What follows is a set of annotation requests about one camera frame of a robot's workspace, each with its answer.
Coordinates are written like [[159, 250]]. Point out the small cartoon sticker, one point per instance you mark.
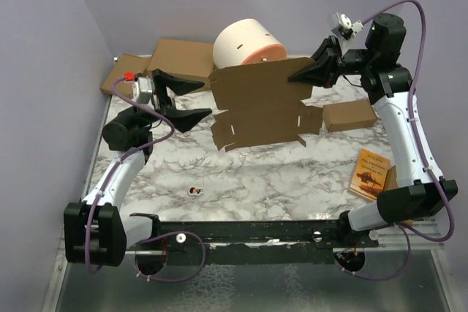
[[195, 191]]

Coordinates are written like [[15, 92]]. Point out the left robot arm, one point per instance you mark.
[[94, 232]]

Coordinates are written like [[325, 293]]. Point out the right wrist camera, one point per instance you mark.
[[343, 28]]

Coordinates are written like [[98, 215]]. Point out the large folded cardboard box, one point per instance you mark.
[[184, 59]]

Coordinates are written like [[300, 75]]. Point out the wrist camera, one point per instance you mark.
[[143, 90], [343, 28]]

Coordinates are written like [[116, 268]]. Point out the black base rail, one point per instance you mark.
[[188, 243]]

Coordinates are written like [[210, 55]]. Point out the orange paperback book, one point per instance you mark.
[[369, 176]]

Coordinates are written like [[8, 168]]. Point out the round cream drawer cabinet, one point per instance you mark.
[[244, 42]]

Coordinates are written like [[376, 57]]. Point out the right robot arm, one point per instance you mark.
[[422, 189]]

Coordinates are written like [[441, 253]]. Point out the small folded cardboard box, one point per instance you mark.
[[346, 116]]

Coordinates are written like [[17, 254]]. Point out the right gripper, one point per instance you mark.
[[324, 73]]

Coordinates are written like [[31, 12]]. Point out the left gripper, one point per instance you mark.
[[181, 118]]

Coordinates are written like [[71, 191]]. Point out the cardboard box under book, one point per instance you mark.
[[391, 180]]

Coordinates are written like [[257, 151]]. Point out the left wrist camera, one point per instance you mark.
[[143, 90]]

